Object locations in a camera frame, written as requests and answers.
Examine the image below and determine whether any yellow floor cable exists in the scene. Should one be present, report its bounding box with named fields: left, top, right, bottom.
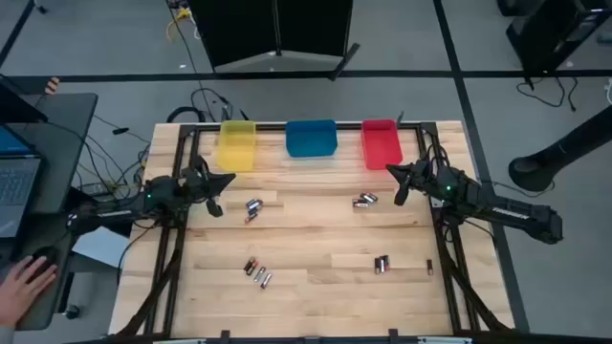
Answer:
left=165, top=7, right=192, bottom=42

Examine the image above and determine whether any black floor cable with plug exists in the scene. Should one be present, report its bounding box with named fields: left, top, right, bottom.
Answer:
left=515, top=75, right=579, bottom=114

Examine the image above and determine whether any black equipment cart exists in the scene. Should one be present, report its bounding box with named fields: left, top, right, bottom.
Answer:
left=496, top=0, right=612, bottom=80

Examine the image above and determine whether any yellow translucent plastic bin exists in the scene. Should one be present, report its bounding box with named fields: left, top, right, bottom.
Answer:
left=215, top=119, right=258, bottom=174

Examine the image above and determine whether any black floor cable loop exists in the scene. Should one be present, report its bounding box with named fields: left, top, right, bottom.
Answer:
left=189, top=87, right=235, bottom=123

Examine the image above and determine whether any black aluminium table frame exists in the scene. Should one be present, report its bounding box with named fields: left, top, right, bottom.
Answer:
left=117, top=121, right=515, bottom=338

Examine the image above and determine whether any black coiled floor cable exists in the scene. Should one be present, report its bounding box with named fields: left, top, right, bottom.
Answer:
left=166, top=105, right=208, bottom=124

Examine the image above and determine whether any person's hand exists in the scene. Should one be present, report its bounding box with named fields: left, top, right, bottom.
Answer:
left=0, top=255, right=59, bottom=331

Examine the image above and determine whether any blue plastic bin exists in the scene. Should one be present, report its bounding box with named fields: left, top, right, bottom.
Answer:
left=284, top=118, right=339, bottom=160

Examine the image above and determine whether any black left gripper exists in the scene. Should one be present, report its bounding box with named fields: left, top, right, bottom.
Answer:
left=183, top=156, right=237, bottom=219

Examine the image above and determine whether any white sheet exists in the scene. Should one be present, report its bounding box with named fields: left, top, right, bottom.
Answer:
left=71, top=225, right=131, bottom=269

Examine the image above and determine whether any red translucent plastic bin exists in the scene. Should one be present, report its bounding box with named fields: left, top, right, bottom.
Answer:
left=361, top=118, right=404, bottom=171

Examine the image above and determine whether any black folding partition screen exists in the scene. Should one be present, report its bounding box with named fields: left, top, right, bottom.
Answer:
left=187, top=0, right=361, bottom=81

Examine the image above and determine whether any black side desk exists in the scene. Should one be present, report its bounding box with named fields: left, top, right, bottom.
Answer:
left=0, top=93, right=99, bottom=332

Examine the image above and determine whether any black tube with round foot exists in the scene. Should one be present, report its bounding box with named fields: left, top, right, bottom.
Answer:
left=508, top=104, right=612, bottom=193

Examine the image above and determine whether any grey laptop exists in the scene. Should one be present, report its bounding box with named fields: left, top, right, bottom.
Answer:
left=0, top=122, right=45, bottom=240

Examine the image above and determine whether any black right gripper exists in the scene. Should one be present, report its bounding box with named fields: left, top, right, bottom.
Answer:
left=385, top=161, right=440, bottom=206

